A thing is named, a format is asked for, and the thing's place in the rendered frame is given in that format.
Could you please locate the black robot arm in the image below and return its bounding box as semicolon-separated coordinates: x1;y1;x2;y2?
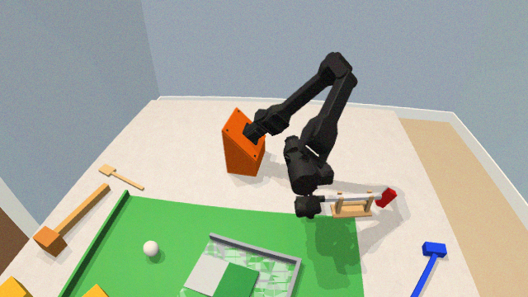
243;52;358;196

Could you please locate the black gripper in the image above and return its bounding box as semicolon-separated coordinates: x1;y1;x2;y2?
294;193;322;219

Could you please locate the blue putter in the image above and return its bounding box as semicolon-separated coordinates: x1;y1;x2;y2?
410;241;447;297

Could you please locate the green putting mat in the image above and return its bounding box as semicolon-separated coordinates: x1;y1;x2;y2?
69;196;365;297

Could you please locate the white golf ball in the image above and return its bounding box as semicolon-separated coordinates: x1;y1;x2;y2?
143;241;159;257

